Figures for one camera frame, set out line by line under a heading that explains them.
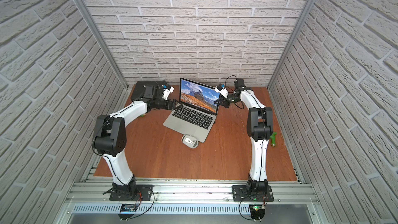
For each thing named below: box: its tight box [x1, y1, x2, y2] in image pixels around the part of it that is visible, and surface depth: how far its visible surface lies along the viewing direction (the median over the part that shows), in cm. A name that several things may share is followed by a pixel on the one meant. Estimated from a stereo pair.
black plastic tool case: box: [131, 80, 167, 102], surface depth 83 cm
